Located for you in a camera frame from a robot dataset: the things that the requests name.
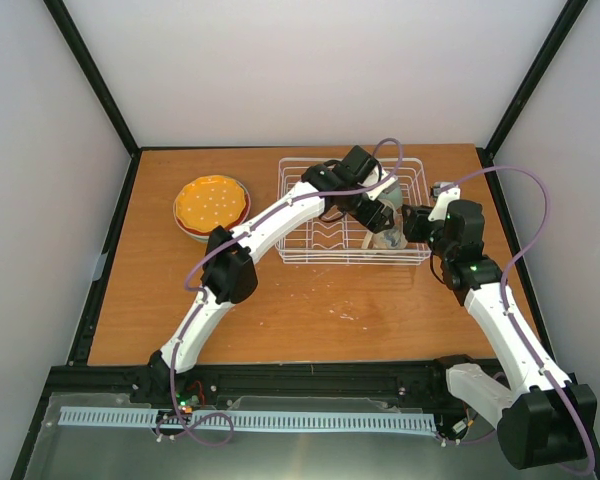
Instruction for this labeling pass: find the light blue cable duct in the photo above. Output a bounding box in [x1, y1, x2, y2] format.
[57, 406, 436, 437]

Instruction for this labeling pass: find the black frame post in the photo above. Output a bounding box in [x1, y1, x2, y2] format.
[483, 0, 590, 156]
[43, 0, 140, 158]

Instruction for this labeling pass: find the orange dotted plate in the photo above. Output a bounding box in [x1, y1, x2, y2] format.
[174, 174, 248, 236]

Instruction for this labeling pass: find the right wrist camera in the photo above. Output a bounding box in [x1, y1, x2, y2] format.
[428, 182, 461, 222]

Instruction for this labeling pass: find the white bottom plate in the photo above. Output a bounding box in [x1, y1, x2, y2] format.
[173, 209, 250, 243]

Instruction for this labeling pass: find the purple cable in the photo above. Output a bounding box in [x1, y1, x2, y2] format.
[434, 166, 597, 475]
[155, 138, 406, 446]

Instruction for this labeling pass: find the right black frame post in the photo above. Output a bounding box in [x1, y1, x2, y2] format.
[483, 0, 590, 156]

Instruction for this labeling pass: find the left black frame post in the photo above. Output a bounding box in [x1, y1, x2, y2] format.
[43, 0, 140, 158]

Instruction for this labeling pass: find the mint green floral bowl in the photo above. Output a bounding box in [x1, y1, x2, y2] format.
[378, 177, 403, 210]

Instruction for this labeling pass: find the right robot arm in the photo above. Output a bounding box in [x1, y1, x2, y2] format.
[402, 199, 597, 476]

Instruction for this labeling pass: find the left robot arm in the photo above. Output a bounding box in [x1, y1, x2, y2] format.
[147, 145, 403, 403]

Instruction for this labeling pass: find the metal front panel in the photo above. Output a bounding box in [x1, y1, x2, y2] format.
[9, 392, 600, 480]

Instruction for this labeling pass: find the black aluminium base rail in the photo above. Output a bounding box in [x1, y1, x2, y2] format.
[44, 355, 503, 413]

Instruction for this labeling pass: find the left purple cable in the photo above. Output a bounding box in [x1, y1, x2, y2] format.
[155, 138, 406, 446]

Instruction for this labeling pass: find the white wire dish rack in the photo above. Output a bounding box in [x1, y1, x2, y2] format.
[273, 154, 439, 266]

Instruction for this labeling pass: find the cream dragon mug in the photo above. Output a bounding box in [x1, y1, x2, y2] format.
[362, 221, 408, 250]

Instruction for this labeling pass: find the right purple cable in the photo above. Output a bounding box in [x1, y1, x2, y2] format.
[434, 166, 597, 475]

